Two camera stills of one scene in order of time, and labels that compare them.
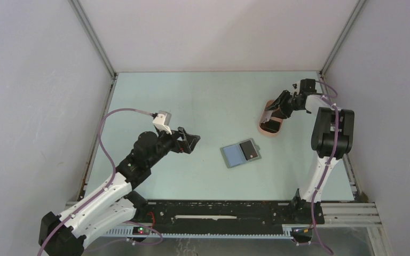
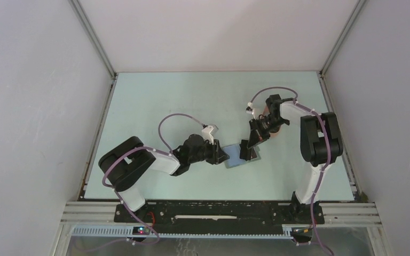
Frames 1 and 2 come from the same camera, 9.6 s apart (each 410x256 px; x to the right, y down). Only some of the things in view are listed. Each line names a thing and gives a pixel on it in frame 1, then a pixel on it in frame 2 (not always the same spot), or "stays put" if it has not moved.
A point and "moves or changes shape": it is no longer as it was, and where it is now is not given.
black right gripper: x=281 y=100 → x=254 y=138
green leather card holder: x=233 y=155 stays put
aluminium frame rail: x=333 y=214 stays put
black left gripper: x=189 y=146 → x=218 y=155
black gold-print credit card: x=270 y=126 moves or changes shape
